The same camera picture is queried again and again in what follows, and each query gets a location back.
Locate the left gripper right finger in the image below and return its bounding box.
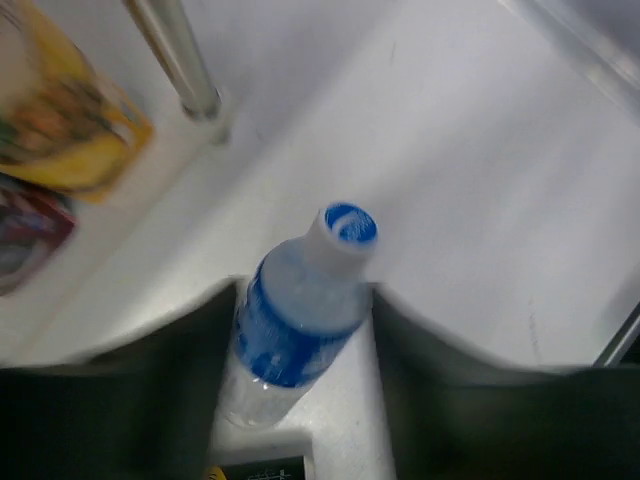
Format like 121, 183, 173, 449
371, 286, 639, 479

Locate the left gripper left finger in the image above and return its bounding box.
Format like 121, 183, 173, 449
1, 282, 237, 479

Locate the blue-label water bottle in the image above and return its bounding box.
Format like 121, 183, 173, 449
221, 202, 378, 428

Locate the white two-tier shelf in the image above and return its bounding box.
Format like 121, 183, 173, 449
0, 0, 241, 351

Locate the purple grape juice carton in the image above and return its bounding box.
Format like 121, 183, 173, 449
1, 176, 76, 296

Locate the yellow pineapple juice carton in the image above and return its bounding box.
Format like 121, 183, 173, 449
1, 1, 153, 203

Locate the aluminium right rail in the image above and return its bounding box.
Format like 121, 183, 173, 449
503, 1, 639, 117

